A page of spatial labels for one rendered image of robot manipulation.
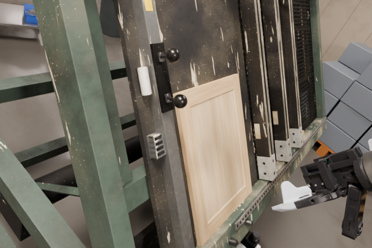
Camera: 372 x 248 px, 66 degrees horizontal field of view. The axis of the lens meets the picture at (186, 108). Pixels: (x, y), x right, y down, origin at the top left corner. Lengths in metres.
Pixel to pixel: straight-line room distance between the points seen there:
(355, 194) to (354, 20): 4.65
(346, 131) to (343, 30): 1.89
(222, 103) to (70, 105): 0.65
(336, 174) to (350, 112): 3.24
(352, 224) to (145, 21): 0.68
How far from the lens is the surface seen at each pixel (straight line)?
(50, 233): 1.18
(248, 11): 1.40
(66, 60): 0.69
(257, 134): 1.48
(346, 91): 3.89
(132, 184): 0.90
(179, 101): 0.74
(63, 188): 1.17
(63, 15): 0.68
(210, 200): 1.15
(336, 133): 4.00
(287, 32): 1.83
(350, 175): 0.68
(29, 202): 1.25
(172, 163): 0.90
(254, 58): 1.39
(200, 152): 1.06
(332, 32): 5.30
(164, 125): 0.86
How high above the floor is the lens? 1.80
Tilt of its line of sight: 31 degrees down
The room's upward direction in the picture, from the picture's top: 24 degrees clockwise
